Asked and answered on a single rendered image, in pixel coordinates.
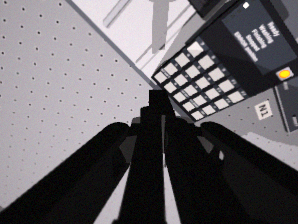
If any grey flat base plate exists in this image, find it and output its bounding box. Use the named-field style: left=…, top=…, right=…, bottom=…
left=0, top=0, right=298, bottom=212

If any white plate washer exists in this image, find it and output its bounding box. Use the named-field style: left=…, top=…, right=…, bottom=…
left=65, top=0, right=298, bottom=124

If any white label reading n1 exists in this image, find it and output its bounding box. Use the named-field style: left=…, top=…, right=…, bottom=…
left=255, top=101, right=272, bottom=120

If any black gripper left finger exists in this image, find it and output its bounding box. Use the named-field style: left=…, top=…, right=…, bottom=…
left=0, top=90, right=167, bottom=224

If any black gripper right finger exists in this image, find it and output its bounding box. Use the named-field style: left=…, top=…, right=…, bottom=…
left=158, top=90, right=298, bottom=224

